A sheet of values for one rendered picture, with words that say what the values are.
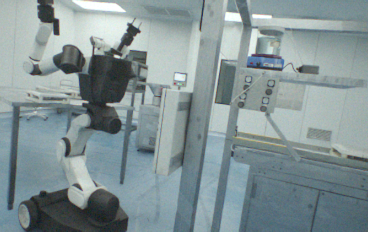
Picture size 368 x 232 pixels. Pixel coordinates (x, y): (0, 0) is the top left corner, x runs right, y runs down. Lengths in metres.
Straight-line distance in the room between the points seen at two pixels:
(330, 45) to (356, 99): 1.44
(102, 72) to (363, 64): 6.48
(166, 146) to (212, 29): 0.39
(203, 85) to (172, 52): 6.07
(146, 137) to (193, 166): 3.22
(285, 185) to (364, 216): 0.40
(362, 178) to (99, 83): 1.53
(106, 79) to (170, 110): 0.92
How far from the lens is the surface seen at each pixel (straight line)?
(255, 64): 1.49
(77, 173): 1.96
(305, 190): 1.61
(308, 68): 1.54
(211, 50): 0.81
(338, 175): 1.56
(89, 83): 1.66
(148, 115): 3.98
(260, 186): 1.60
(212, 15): 0.84
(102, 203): 1.74
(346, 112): 7.16
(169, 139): 0.73
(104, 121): 1.64
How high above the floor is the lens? 1.10
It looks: 6 degrees down
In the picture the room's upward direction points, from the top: 8 degrees clockwise
